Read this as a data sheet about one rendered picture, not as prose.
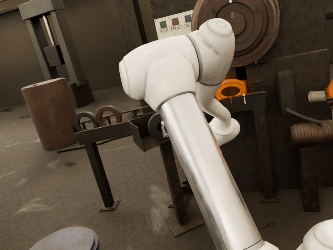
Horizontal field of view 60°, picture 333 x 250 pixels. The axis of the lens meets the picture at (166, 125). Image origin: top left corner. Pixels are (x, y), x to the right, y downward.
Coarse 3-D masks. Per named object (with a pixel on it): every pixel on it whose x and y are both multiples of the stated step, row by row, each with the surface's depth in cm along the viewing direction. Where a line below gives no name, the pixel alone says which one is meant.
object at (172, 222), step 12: (132, 120) 168; (144, 120) 171; (132, 132) 166; (144, 132) 172; (144, 144) 162; (156, 144) 157; (168, 144) 165; (168, 156) 167; (168, 168) 168; (168, 180) 173; (180, 192) 175; (180, 204) 177; (180, 216) 178; (192, 216) 186; (180, 228) 177; (192, 228) 175
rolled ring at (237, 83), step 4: (224, 80) 164; (228, 80) 163; (232, 80) 162; (236, 80) 163; (240, 80) 164; (224, 84) 163; (228, 84) 163; (232, 84) 162; (236, 84) 162; (240, 84) 162; (244, 84) 165; (220, 88) 166; (240, 88) 165; (244, 88) 165; (220, 92) 168; (240, 92) 169; (244, 92) 167; (216, 96) 171; (220, 96) 171; (224, 96) 175
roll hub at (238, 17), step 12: (228, 0) 145; (240, 0) 144; (252, 0) 143; (216, 12) 148; (228, 12) 148; (240, 12) 147; (252, 12) 145; (240, 24) 147; (252, 24) 147; (240, 36) 150; (240, 48) 152
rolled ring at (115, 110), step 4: (100, 108) 195; (104, 108) 194; (108, 108) 193; (112, 108) 192; (116, 108) 195; (100, 112) 196; (112, 112) 193; (116, 112) 193; (96, 116) 197; (100, 116) 197; (116, 116) 194; (120, 116) 194; (100, 120) 198; (116, 120) 195; (120, 120) 194; (100, 124) 199; (104, 124) 200
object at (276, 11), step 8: (200, 0) 156; (272, 0) 148; (272, 8) 149; (192, 16) 159; (192, 24) 161; (272, 32) 153; (272, 40) 155; (264, 48) 157; (256, 56) 159; (232, 64) 163; (240, 64) 162
